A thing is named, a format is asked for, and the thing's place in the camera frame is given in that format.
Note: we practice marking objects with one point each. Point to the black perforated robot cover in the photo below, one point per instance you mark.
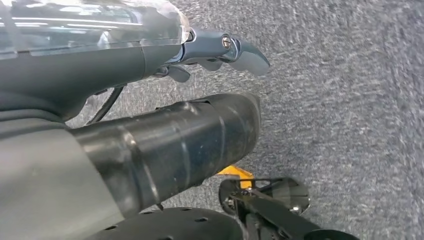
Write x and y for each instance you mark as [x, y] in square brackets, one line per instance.
[172, 225]

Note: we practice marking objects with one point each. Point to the shiny metal robot foot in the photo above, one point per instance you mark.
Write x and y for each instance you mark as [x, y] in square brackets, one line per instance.
[291, 195]

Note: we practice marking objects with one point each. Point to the yellow floor tape marking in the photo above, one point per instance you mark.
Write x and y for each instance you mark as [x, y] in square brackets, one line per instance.
[238, 174]

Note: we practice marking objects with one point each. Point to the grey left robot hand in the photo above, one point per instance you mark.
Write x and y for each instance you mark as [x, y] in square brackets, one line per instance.
[99, 66]

